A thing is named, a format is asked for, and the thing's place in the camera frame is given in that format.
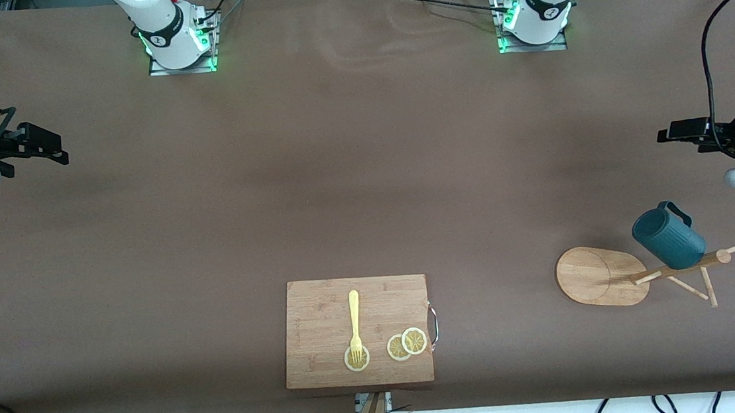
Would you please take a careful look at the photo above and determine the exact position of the bamboo cutting board metal handle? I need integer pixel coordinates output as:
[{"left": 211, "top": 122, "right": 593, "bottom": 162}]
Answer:
[{"left": 277, "top": 268, "right": 444, "bottom": 394}]

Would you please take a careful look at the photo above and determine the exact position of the yellow plastic fork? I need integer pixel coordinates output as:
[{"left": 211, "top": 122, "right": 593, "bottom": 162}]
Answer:
[{"left": 345, "top": 290, "right": 366, "bottom": 364}]

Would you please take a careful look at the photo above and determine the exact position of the brown table cover sheet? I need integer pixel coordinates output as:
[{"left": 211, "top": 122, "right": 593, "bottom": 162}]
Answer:
[{"left": 0, "top": 0, "right": 735, "bottom": 413}]

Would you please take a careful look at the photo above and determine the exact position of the long black table cable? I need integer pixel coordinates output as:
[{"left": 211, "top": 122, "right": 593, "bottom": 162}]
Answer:
[{"left": 390, "top": 0, "right": 514, "bottom": 25}]

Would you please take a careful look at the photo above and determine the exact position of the teal mug yellow inside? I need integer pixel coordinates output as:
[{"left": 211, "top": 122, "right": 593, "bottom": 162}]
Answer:
[{"left": 629, "top": 198, "right": 708, "bottom": 274}]

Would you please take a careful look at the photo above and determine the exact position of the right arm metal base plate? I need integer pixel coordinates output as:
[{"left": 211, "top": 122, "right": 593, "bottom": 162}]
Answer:
[{"left": 143, "top": 10, "right": 221, "bottom": 78}]

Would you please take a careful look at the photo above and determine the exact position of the lemon slice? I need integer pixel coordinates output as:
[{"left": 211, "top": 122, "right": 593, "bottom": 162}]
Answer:
[
  {"left": 343, "top": 343, "right": 372, "bottom": 373},
  {"left": 386, "top": 333, "right": 415, "bottom": 363},
  {"left": 400, "top": 326, "right": 429, "bottom": 357}
]

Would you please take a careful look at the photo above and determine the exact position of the metal post bracket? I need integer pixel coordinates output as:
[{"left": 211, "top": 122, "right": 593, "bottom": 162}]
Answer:
[{"left": 354, "top": 391, "right": 393, "bottom": 413}]

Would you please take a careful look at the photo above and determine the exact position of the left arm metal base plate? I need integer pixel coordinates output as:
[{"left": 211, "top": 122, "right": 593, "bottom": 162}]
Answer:
[{"left": 492, "top": 0, "right": 569, "bottom": 56}]

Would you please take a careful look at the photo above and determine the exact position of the wooden mug rack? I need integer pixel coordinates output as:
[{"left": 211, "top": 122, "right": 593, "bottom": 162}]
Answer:
[{"left": 553, "top": 233, "right": 735, "bottom": 322}]

